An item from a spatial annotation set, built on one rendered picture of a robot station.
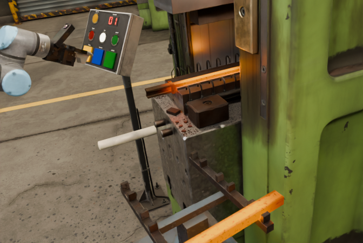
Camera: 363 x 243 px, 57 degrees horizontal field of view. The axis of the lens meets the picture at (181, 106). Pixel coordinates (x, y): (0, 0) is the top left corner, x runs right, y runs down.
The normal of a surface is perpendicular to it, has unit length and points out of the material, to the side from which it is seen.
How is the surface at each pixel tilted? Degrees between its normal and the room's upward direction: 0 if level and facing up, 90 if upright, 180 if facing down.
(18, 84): 92
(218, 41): 90
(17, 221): 0
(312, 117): 90
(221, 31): 90
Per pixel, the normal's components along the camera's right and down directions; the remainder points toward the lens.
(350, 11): 0.36, 0.38
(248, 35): -0.93, 0.25
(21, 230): -0.11, -0.88
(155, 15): 0.11, 0.44
